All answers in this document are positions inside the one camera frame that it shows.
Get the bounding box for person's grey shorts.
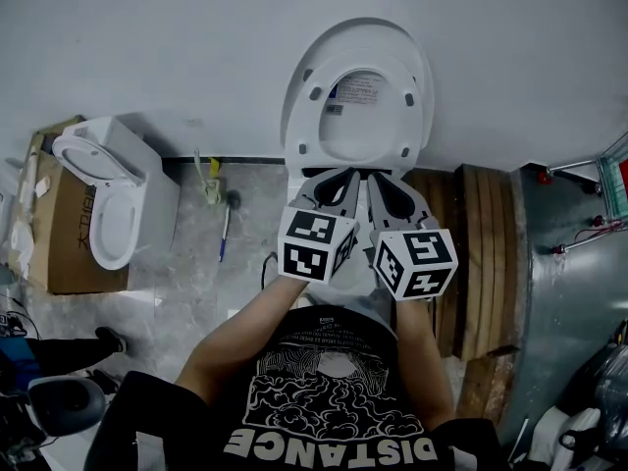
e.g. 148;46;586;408
342;291;399;340

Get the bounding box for black toilet brush white handle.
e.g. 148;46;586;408
217;188;244;264

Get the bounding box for small white toilet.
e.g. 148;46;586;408
51;115;183;272

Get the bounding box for white plastic bag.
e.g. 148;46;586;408
509;404;609;471

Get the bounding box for brown cardboard box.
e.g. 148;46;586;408
9;115;132;296

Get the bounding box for grey metal sheet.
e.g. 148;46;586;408
494;163;628;444

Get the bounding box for stack of wooden planks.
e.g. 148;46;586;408
400;163;522;427

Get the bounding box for grey rounded plastic seat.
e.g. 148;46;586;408
26;375;108;439

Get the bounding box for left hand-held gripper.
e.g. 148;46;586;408
277;167;365;285

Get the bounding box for person's black printed t-shirt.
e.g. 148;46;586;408
92;304;509;471

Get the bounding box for white toilet lid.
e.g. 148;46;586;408
279;16;436;167

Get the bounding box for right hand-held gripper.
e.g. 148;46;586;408
365;170;460;303

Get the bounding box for person's right forearm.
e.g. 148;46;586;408
391;295;456;432

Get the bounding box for white valve with yellow tag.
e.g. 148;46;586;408
192;147;223;206

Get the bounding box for person's left forearm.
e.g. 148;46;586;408
174;275;315;407

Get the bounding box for white toilet seat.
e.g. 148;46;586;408
286;49;426;173

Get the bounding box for black plastic bag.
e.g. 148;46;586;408
591;319;628;458

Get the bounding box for metal wire cart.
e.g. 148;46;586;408
537;130;628;257

